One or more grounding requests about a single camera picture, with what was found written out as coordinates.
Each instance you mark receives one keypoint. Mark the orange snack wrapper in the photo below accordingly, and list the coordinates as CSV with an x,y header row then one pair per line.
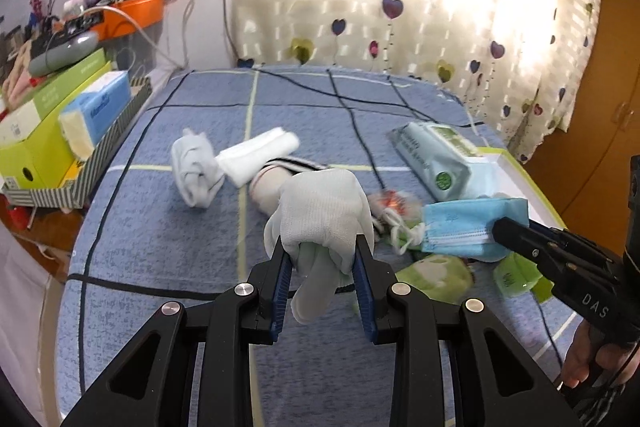
x,y
394,209

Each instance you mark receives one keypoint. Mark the green flat box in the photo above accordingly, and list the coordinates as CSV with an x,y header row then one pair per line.
x,y
24,120

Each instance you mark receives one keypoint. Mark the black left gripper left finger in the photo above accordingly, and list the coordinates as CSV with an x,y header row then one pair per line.
x,y
149,382

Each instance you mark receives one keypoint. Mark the wet wipes pack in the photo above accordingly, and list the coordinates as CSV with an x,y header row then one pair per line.
x,y
450,166

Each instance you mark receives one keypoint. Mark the white knit glove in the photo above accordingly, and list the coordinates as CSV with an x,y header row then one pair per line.
x,y
318,219

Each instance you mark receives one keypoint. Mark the grey sock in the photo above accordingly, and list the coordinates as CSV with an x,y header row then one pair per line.
x,y
195,168

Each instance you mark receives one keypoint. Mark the blue face mask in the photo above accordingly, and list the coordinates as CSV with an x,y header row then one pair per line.
x,y
459,228

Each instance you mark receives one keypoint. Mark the beige striped sock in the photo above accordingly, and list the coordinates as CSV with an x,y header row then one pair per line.
x,y
265,187

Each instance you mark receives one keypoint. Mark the grey oval case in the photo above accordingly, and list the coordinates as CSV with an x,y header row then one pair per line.
x,y
55,58

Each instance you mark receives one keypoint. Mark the person's right hand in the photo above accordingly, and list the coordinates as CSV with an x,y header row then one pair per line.
x,y
583,352

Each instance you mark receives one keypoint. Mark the blue tissue pack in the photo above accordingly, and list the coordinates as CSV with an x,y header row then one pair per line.
x,y
86,119

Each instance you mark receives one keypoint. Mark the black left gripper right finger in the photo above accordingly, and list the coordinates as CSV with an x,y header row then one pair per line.
x,y
463,348

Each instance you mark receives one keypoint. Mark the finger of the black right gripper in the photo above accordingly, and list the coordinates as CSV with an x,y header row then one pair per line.
x,y
532,241

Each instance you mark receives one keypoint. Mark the yellow green cardboard box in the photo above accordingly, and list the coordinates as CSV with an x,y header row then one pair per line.
x,y
42,159

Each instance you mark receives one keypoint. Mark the white towel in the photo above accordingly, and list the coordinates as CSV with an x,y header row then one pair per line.
x,y
242,161

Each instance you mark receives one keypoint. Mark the wooden cabinet door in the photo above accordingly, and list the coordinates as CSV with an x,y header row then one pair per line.
x,y
584,172

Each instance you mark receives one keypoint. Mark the orange plastic bin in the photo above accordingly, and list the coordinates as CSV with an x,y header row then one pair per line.
x,y
145,13

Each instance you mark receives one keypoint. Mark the heart patterned curtain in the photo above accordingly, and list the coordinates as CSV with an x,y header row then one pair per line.
x,y
515,64

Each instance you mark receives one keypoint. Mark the striped storage box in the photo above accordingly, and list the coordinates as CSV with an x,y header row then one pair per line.
x,y
74,194

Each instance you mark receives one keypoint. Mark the white tray with yellow rim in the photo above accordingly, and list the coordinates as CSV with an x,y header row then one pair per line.
x,y
514,181

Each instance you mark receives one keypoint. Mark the green patterned cloth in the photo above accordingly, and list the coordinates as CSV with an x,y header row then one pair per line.
x,y
449,279

